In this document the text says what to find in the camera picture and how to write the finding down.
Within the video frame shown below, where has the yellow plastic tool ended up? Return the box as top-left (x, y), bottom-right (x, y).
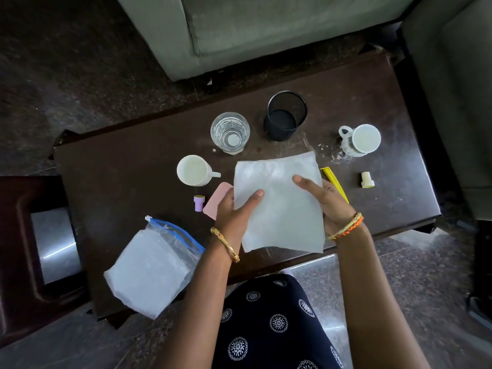
top-left (321, 167), bottom-right (350, 204)

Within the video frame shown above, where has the orange and gold thread bracelet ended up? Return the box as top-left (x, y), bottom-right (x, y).
top-left (327, 212), bottom-right (364, 242)

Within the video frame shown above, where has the person's left forearm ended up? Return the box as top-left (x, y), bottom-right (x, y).
top-left (154, 230), bottom-right (243, 369)

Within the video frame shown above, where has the plain white mug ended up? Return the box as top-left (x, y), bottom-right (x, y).
top-left (176, 155), bottom-right (221, 187)

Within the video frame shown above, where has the person's right forearm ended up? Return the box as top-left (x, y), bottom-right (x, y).
top-left (330, 223), bottom-right (432, 369)

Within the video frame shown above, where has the gold bangle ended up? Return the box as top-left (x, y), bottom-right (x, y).
top-left (210, 227), bottom-right (241, 263)

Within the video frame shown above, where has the white paper napkin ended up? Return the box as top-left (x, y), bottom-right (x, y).
top-left (233, 151), bottom-right (326, 254)

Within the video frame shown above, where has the dark wooden coffee table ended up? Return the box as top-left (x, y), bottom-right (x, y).
top-left (48, 50), bottom-right (443, 329)

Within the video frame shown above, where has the clear zip bag of napkins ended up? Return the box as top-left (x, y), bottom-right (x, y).
top-left (103, 215), bottom-right (205, 320)

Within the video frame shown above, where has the dark wooden side table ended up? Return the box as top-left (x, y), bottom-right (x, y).
top-left (0, 175), bottom-right (91, 348)

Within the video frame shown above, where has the person's right hand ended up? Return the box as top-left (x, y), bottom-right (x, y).
top-left (292, 175), bottom-right (361, 238)

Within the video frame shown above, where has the white mug with print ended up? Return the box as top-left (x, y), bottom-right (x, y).
top-left (338, 124), bottom-right (382, 158)

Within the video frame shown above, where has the dark blue patterned clothing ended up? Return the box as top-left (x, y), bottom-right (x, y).
top-left (211, 273), bottom-right (345, 369)

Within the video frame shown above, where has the grey-green sofa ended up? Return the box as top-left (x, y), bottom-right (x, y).
top-left (115, 0), bottom-right (423, 82)

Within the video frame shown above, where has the pink sponge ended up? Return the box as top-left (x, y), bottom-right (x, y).
top-left (202, 182), bottom-right (234, 221)

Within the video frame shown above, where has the person's left hand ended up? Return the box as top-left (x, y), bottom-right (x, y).
top-left (214, 187), bottom-right (265, 250)

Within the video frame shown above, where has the clear drinking glass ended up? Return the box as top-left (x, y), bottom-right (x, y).
top-left (210, 112), bottom-right (251, 156)

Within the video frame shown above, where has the black mesh pen holder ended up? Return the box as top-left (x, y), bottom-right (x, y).
top-left (264, 90), bottom-right (308, 142)

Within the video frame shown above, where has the grey-green armchair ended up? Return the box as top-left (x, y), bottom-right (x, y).
top-left (400, 0), bottom-right (492, 222)

